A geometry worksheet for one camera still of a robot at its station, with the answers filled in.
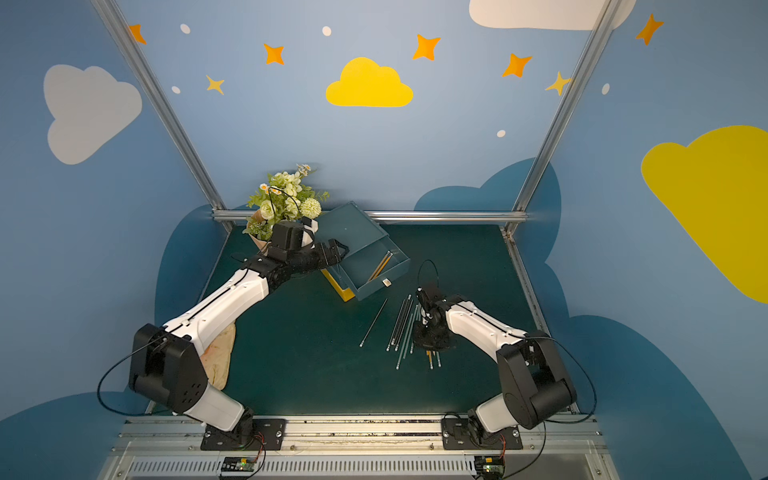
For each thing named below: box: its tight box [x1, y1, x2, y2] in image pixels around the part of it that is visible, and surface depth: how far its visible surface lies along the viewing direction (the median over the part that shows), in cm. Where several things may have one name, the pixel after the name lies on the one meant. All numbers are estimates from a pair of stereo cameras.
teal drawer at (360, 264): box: [339, 236, 411, 301], surface depth 87 cm
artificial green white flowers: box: [243, 164, 330, 241], surface depth 90 cm
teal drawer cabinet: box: [315, 201, 389, 256], surface depth 97 cm
